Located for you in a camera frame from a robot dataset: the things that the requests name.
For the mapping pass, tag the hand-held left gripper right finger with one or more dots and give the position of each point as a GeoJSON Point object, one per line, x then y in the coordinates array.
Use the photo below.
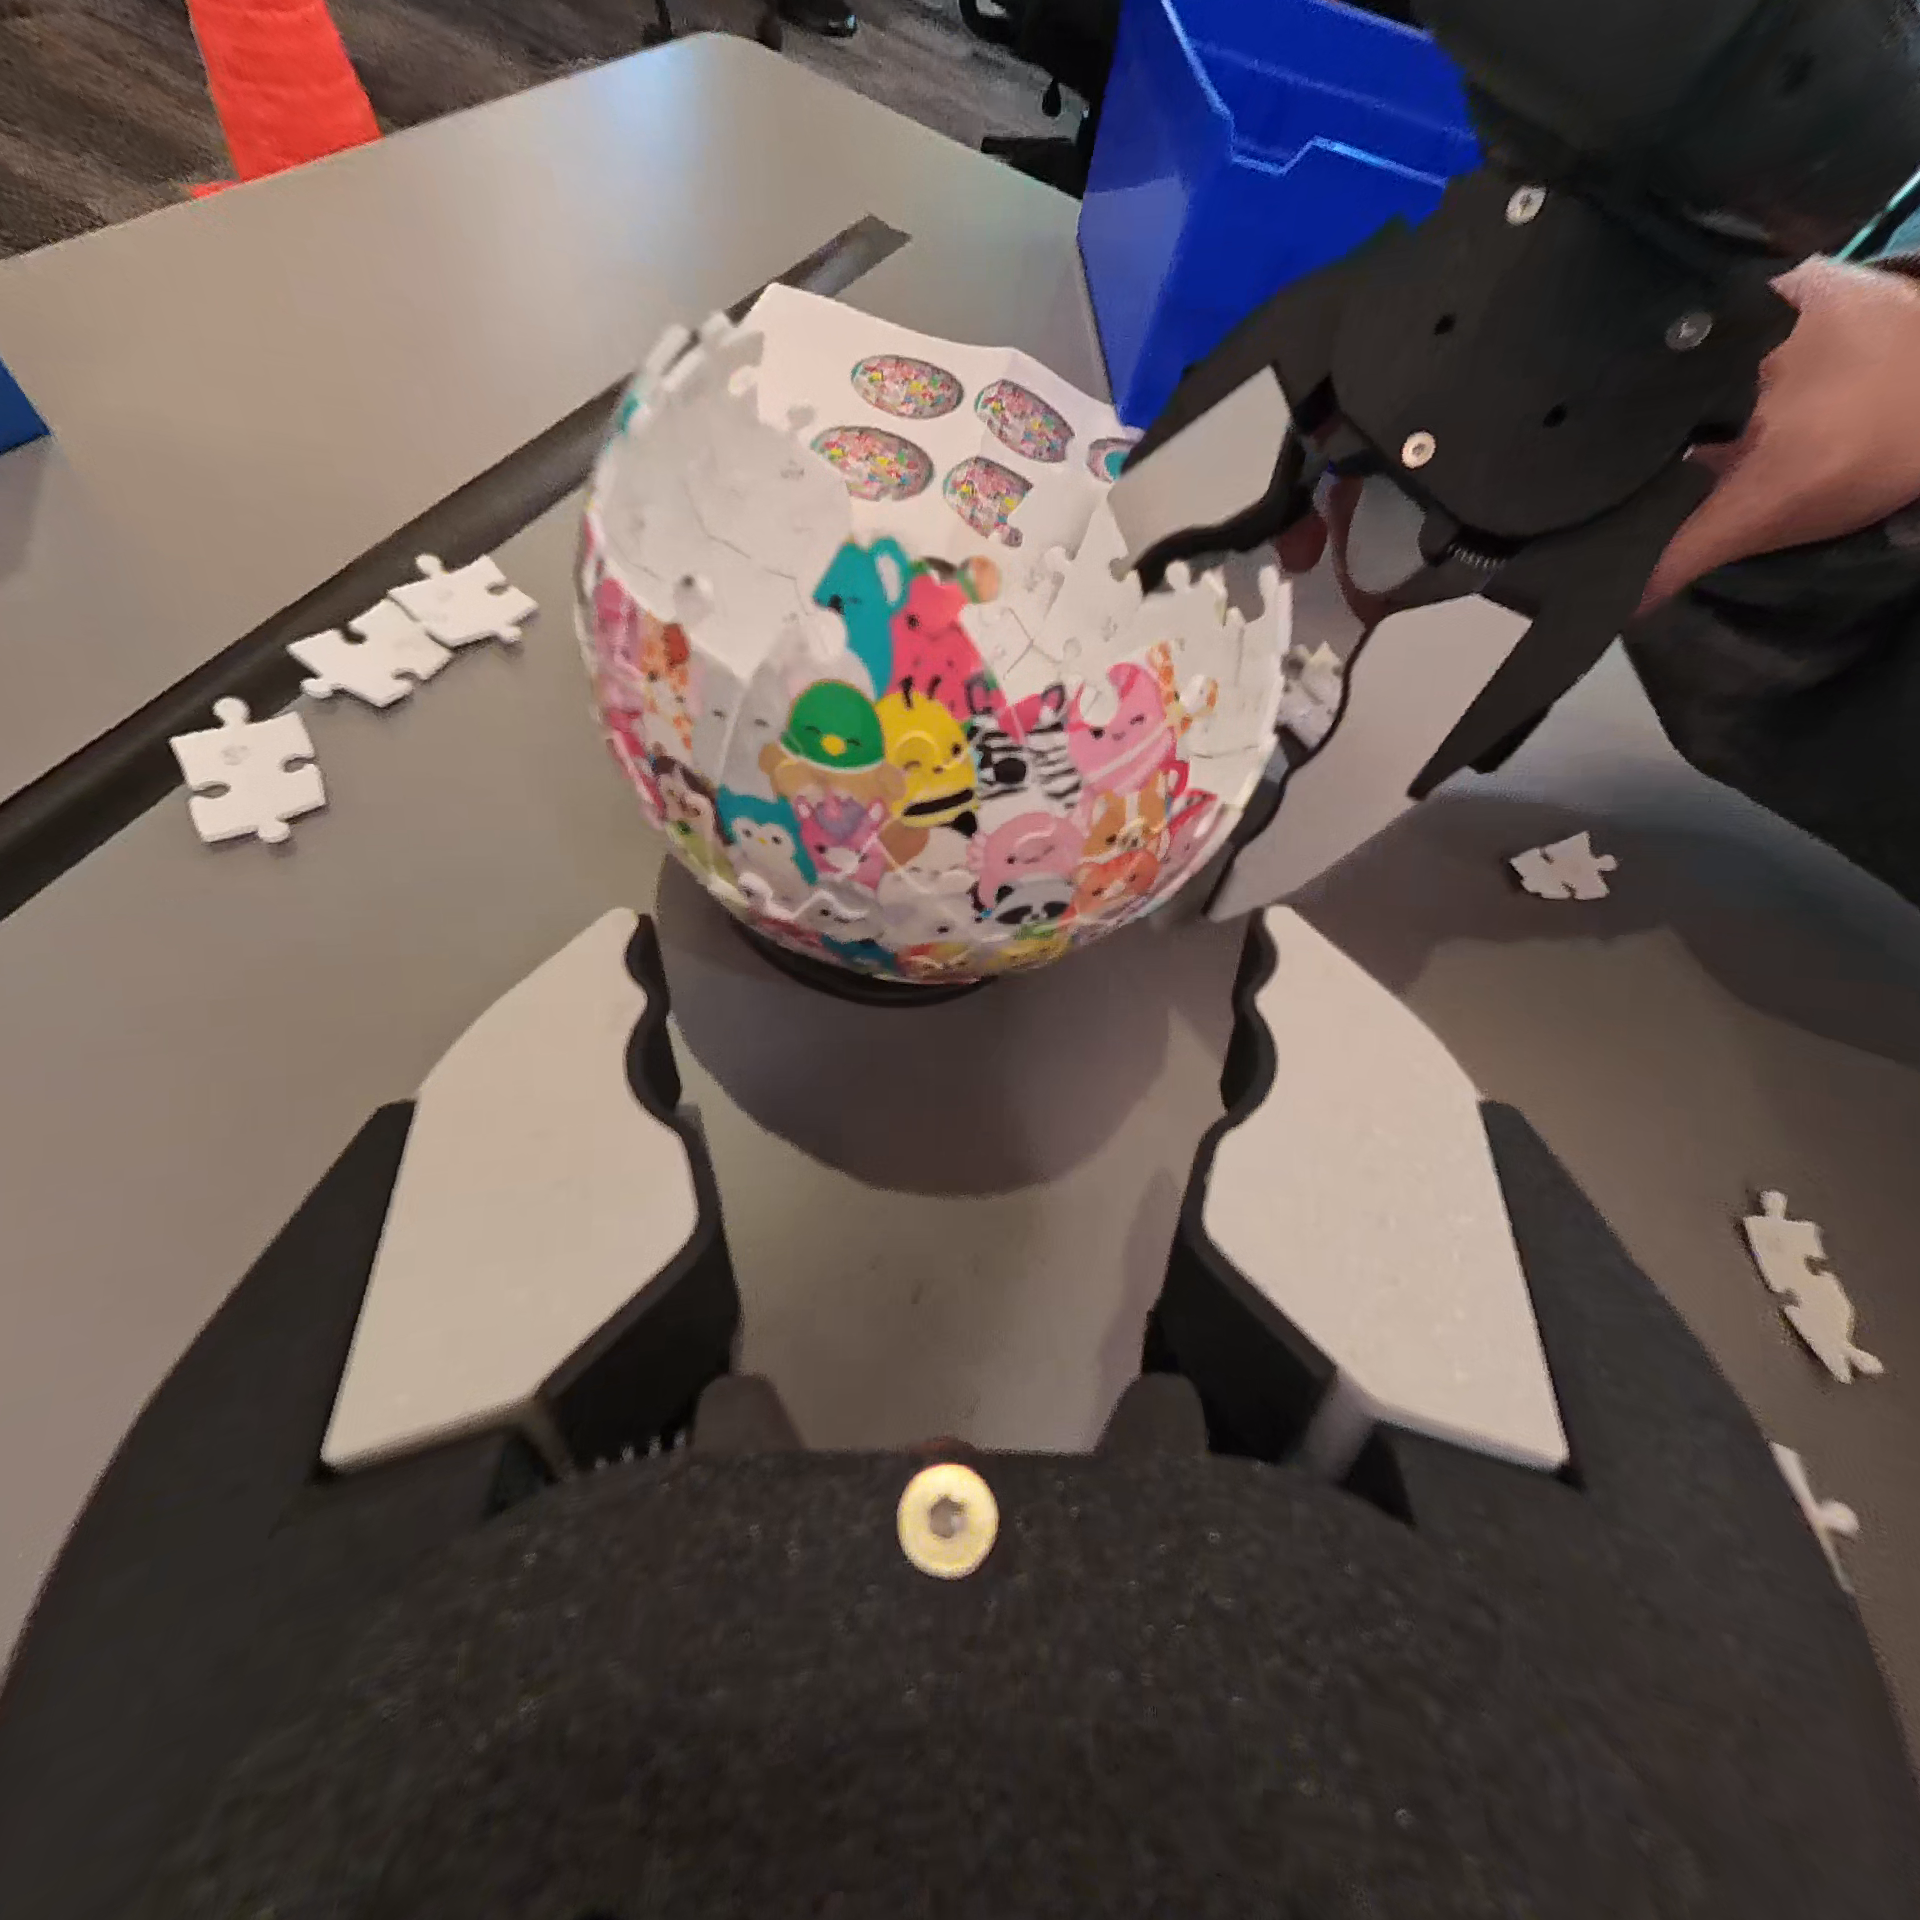
{"type": "Point", "coordinates": [1383, 1232]}

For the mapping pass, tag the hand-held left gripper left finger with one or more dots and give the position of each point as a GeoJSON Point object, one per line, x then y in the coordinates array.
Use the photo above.
{"type": "Point", "coordinates": [512, 1232]}

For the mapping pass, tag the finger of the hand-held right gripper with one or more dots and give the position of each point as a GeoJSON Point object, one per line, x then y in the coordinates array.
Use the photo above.
{"type": "Point", "coordinates": [1383, 753]}
{"type": "Point", "coordinates": [1217, 464]}

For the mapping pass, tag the colourful puzzle ball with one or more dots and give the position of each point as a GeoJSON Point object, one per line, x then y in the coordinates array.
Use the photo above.
{"type": "Point", "coordinates": [903, 690]}

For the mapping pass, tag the black ball stand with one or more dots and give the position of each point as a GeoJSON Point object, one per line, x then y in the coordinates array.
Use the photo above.
{"type": "Point", "coordinates": [871, 977]}

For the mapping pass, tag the puzzle instruction leaflet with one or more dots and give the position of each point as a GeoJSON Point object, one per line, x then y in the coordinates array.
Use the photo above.
{"type": "Point", "coordinates": [960, 407]}

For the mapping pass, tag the person's right hand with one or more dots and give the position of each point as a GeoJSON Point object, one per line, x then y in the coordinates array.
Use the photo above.
{"type": "Point", "coordinates": [1829, 421]}

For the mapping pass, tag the blue plastic bin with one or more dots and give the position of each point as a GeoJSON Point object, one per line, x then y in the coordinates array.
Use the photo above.
{"type": "Point", "coordinates": [1263, 181]}

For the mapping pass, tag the orange plastic object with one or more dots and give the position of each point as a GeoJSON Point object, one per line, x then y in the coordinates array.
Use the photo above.
{"type": "Point", "coordinates": [284, 76]}

